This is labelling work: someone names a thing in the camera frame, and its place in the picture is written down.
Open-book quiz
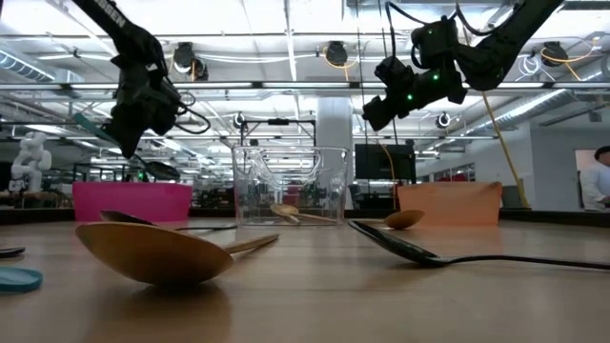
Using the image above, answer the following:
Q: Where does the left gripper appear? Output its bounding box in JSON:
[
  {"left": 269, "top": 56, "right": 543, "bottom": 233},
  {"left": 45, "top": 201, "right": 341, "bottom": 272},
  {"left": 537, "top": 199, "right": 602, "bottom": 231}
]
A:
[{"left": 102, "top": 52, "right": 169, "bottom": 160}]

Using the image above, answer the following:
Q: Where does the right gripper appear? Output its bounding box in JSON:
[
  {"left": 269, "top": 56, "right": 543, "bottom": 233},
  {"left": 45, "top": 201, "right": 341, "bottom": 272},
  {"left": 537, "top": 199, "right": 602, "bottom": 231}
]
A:
[{"left": 362, "top": 66, "right": 468, "bottom": 132}]

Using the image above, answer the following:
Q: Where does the gold spoon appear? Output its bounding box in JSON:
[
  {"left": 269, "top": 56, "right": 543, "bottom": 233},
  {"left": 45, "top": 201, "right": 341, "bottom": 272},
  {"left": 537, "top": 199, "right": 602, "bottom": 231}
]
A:
[
  {"left": 383, "top": 209, "right": 426, "bottom": 231},
  {"left": 270, "top": 203, "right": 302, "bottom": 225},
  {"left": 74, "top": 221, "right": 281, "bottom": 287},
  {"left": 285, "top": 209, "right": 338, "bottom": 224}
]

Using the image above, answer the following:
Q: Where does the black metal spoon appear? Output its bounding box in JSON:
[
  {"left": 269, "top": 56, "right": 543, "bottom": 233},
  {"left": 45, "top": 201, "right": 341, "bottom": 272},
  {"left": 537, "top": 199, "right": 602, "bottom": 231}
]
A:
[{"left": 347, "top": 219, "right": 610, "bottom": 272}]

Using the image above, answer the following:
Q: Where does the clear plastic bin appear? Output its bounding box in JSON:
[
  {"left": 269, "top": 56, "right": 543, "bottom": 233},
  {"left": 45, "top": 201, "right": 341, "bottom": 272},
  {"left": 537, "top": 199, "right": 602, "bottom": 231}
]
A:
[{"left": 232, "top": 145, "right": 351, "bottom": 228}]

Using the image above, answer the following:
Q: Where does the white building column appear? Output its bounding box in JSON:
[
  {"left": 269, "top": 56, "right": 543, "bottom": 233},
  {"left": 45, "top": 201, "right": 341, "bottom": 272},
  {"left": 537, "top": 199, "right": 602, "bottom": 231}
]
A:
[{"left": 315, "top": 97, "right": 355, "bottom": 211}]

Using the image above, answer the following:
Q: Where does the black monitor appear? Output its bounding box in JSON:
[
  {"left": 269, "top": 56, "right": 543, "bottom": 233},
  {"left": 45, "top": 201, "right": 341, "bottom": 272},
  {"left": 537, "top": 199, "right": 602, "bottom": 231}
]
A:
[{"left": 355, "top": 143, "right": 417, "bottom": 181}]

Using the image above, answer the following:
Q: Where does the red plastic bin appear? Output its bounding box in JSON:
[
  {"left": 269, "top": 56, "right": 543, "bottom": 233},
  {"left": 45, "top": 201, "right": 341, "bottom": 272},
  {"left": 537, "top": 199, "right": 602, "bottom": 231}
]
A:
[{"left": 71, "top": 181, "right": 193, "bottom": 223}]

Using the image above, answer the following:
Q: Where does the orange plastic bin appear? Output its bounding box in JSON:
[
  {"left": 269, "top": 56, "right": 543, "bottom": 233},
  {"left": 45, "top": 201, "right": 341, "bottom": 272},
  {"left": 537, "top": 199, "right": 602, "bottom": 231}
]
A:
[{"left": 396, "top": 181, "right": 503, "bottom": 227}]

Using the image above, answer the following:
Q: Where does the person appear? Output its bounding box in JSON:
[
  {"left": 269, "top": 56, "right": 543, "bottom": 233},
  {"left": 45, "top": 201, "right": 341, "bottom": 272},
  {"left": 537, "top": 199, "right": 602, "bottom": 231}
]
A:
[{"left": 579, "top": 145, "right": 610, "bottom": 212}]

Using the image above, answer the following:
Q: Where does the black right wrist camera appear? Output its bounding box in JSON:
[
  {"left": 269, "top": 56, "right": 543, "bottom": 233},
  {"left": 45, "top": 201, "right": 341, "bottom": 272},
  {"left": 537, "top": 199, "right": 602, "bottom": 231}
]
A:
[{"left": 375, "top": 55, "right": 416, "bottom": 90}]

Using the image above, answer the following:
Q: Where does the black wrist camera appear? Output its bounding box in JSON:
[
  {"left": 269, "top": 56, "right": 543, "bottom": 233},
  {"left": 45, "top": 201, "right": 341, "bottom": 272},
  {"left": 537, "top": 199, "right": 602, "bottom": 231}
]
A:
[
  {"left": 375, "top": 55, "right": 416, "bottom": 90},
  {"left": 151, "top": 97, "right": 182, "bottom": 138}
]

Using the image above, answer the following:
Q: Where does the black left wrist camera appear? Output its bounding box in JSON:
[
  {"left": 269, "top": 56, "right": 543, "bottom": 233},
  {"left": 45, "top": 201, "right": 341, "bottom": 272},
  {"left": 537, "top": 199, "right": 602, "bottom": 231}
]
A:
[{"left": 151, "top": 97, "right": 182, "bottom": 138}]

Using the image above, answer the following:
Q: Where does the black gantry frame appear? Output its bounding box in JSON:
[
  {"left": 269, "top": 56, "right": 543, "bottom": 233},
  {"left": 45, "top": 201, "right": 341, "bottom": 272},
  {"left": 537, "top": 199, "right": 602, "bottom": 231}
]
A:
[{"left": 239, "top": 117, "right": 317, "bottom": 150}]

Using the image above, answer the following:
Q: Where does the silver ventilation duct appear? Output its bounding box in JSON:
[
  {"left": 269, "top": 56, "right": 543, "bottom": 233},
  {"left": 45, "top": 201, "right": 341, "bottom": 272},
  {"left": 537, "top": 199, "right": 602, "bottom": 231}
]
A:
[
  {"left": 485, "top": 88, "right": 610, "bottom": 132},
  {"left": 0, "top": 50, "right": 58, "bottom": 82}
]

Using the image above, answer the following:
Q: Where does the yellow hanging cable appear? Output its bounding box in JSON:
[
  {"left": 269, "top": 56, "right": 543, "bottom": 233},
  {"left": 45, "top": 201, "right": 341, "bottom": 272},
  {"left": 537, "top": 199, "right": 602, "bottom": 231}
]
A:
[{"left": 478, "top": 90, "right": 531, "bottom": 210}]

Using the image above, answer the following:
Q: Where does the black metal table frame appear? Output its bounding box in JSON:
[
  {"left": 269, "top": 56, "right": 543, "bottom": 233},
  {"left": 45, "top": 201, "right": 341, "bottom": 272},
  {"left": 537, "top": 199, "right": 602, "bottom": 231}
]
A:
[{"left": 0, "top": 207, "right": 610, "bottom": 228}]

